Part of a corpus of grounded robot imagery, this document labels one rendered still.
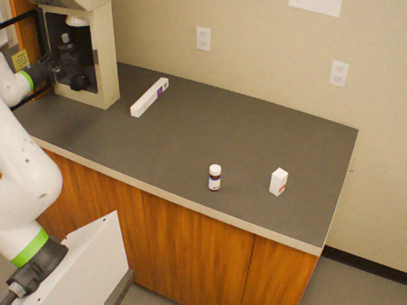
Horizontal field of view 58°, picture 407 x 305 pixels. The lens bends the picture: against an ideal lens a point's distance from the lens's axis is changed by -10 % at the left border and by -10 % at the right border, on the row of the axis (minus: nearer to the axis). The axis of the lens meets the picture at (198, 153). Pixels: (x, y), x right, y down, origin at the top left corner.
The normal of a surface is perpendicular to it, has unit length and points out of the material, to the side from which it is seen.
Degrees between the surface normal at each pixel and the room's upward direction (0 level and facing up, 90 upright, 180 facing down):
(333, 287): 0
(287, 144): 0
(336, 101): 90
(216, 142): 0
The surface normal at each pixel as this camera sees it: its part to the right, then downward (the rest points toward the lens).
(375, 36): -0.45, 0.58
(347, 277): 0.01, -0.76
